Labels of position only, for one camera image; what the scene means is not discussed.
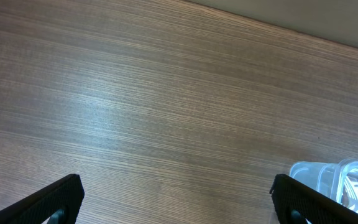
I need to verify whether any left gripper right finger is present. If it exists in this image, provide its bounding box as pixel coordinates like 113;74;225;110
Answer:
269;174;358;224

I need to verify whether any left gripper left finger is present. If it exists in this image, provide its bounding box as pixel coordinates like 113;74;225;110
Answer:
0;174;85;224

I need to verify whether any left clear plastic container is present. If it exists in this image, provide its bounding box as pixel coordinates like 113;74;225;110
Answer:
289;161;338;201

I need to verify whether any clear plastic container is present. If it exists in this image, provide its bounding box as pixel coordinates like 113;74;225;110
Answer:
330;159;358;213
289;161;338;201

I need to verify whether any right clear plastic container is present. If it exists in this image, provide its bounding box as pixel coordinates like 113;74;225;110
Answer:
330;159;358;213

